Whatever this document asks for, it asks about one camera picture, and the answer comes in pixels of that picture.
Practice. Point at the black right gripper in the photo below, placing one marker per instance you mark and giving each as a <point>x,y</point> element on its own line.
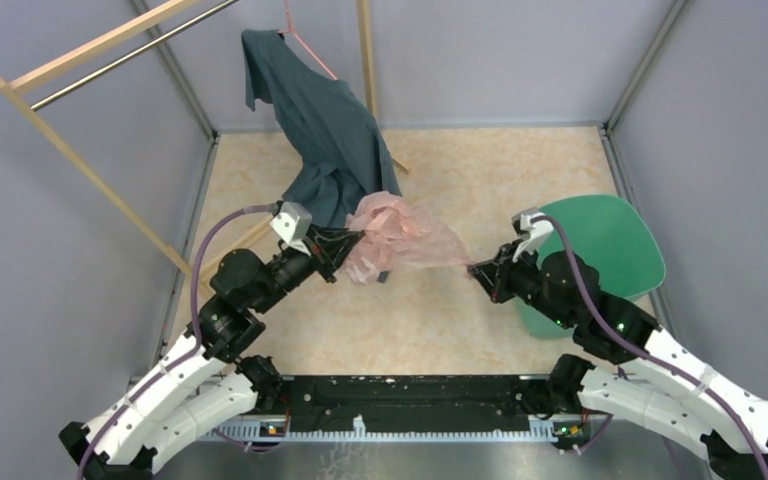
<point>494,275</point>

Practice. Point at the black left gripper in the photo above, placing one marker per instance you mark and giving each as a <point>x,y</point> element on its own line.
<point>329,246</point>

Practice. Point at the pink plastic trash bag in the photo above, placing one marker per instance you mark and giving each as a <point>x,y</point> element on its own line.
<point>397,235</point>

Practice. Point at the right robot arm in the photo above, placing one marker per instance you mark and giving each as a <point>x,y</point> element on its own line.
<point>683,399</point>

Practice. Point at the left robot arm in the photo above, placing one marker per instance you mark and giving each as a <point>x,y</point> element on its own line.
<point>205,379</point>

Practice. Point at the green plastic trash bin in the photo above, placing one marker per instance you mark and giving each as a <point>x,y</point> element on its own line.
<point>608,235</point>

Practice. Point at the dark teal shirt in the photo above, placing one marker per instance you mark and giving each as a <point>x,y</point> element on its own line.
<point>343,152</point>

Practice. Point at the pink clothes hanger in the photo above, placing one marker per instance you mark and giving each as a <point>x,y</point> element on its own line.
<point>290,29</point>

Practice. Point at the wooden clothes rack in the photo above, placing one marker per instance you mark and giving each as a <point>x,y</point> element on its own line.
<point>132,127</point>

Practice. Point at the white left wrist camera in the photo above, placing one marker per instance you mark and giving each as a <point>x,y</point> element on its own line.
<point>291,223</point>

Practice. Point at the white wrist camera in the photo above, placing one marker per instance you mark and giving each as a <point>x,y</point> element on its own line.
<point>532,230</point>
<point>291,223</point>

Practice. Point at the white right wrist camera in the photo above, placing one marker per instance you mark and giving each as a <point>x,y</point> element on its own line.
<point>532,230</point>

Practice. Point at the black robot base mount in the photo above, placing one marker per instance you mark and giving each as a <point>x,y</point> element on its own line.
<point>436,403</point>

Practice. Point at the grey slotted cable duct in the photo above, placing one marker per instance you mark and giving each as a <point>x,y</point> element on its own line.
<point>251,431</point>

